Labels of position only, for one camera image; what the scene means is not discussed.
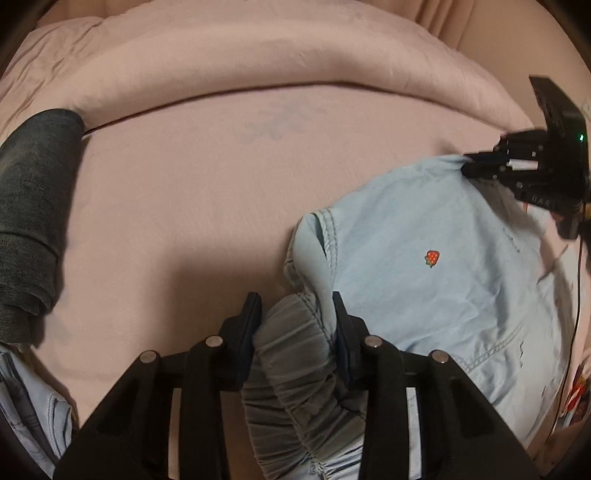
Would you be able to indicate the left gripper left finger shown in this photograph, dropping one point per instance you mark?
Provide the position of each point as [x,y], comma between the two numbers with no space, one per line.
[127,435]

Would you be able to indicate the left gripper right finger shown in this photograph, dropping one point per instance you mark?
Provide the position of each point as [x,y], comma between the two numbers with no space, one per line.
[461,435]

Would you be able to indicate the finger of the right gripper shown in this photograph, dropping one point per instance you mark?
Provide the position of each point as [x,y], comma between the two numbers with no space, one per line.
[488,158]
[483,171]

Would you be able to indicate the light blue strawberry pants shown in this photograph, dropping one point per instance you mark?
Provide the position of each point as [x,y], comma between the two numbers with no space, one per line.
[430,260]

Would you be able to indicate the folded blue denim jeans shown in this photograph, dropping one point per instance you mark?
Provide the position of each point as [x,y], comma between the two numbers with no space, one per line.
[37,423]

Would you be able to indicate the pink curtain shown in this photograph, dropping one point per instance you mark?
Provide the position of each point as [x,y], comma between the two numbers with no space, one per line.
[467,26]

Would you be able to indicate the pink bed sheet mattress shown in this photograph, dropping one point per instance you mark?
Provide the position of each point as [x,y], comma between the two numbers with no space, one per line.
[180,211]

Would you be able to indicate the dark rolled garment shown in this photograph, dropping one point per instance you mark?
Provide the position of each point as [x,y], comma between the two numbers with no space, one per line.
[39,166]

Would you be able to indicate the pink duvet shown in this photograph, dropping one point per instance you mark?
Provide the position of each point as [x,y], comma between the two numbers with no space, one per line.
[108,70]

